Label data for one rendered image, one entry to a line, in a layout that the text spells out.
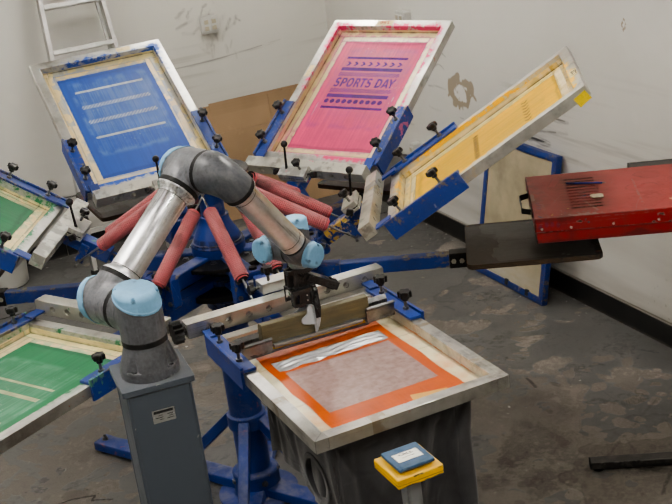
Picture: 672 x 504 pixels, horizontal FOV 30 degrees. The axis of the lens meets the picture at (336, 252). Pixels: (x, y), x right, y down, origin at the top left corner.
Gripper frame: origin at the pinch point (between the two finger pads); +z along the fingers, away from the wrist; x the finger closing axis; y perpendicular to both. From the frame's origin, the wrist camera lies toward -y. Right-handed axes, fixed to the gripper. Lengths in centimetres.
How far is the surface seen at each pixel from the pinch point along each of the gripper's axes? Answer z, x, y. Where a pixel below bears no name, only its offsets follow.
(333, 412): 5.9, 43.9, 15.8
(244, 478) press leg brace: 81, -63, 10
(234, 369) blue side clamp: 2.5, 7.8, 30.0
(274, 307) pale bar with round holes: -0.2, -20.7, 4.7
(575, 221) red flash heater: -8, -1, -97
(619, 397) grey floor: 100, -58, -155
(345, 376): 5.8, 26.7, 3.6
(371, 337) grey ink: 5.1, 9.2, -13.9
